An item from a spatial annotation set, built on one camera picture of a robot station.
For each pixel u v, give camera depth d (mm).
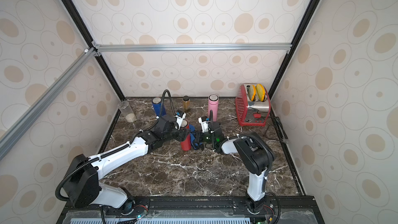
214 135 741
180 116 726
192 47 1278
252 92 967
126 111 996
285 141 970
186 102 1075
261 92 952
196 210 730
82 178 416
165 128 630
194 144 869
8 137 508
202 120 853
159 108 942
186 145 910
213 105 921
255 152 509
